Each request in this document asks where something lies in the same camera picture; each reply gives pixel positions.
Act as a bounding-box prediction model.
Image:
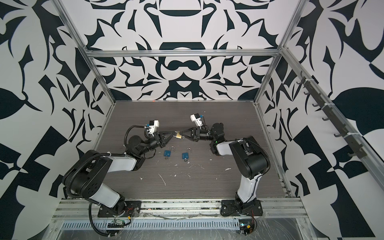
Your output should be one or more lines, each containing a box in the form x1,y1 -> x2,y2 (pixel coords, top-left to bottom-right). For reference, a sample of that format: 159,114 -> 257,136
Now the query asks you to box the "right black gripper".
181,130 -> 217,144

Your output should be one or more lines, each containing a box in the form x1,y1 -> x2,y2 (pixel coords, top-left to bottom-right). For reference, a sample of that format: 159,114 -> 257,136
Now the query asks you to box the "brass padlock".
175,132 -> 183,139

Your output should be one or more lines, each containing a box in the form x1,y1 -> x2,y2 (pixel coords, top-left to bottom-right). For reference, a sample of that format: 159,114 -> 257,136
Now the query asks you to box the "blue padlock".
164,146 -> 175,159
182,148 -> 192,162

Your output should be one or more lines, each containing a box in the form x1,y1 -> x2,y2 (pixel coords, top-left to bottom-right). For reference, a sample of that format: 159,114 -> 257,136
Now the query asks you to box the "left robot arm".
62,132 -> 174,216

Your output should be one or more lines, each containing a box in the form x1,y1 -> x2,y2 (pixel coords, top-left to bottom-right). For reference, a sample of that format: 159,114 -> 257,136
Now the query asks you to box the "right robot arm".
177,123 -> 271,217

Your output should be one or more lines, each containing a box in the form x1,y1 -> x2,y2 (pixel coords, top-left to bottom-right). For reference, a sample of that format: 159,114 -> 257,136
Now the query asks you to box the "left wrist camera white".
146,120 -> 160,136

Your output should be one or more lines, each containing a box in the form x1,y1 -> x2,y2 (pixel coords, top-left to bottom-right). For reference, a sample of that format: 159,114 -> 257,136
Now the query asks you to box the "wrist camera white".
190,114 -> 204,129
146,120 -> 160,136

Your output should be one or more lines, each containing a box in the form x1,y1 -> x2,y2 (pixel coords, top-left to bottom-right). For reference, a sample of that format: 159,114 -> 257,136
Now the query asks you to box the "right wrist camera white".
190,114 -> 204,129

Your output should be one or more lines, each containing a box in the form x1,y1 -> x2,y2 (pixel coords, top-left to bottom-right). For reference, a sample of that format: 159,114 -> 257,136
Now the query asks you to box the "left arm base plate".
98,201 -> 142,218

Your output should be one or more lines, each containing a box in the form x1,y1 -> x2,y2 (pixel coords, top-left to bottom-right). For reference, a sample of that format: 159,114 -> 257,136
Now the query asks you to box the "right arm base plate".
220,199 -> 264,217

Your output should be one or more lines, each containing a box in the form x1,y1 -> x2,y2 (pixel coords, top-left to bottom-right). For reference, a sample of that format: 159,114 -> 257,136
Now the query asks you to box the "white slotted cable duct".
61,219 -> 240,231

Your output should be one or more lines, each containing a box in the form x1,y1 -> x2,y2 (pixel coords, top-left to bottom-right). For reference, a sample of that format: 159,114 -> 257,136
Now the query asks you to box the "black corrugated cable left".
64,124 -> 151,238

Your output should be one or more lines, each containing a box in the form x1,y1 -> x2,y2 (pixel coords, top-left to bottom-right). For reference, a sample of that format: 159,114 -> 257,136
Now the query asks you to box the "grey wall hook rail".
298,76 -> 368,159

